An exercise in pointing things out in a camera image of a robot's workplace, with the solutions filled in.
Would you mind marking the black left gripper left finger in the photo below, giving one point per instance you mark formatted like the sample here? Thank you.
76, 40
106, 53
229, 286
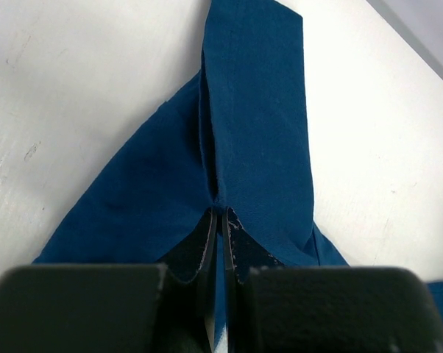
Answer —
186, 316

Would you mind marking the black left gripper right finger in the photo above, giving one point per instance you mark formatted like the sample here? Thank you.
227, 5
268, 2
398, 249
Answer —
242, 254

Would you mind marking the blue t shirt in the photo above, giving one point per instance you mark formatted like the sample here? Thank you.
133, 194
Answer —
233, 137

